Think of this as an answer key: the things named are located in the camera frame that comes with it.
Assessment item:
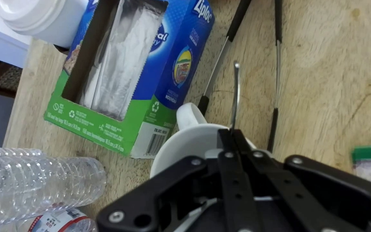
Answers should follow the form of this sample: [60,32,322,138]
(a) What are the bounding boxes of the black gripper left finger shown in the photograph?
[217,129,255,232]

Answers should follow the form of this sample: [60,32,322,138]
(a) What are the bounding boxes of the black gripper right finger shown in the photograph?
[234,127,319,232]

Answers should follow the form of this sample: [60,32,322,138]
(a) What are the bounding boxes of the metal spoon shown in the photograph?
[230,62,239,129]

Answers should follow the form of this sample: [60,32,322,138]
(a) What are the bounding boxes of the white ceramic cup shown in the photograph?
[148,101,273,179]

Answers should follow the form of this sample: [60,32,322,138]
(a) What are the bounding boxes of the blue green Ziploc box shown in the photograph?
[44,0,215,158]

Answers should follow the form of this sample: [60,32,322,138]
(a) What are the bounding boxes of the clear plastic water bottle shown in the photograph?
[0,147,105,225]

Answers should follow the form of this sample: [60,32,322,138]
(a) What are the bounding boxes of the white lidded container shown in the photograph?
[0,0,89,47]

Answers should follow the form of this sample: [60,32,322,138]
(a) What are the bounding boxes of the black handled utensil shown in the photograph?
[197,0,251,113]
[266,0,283,152]

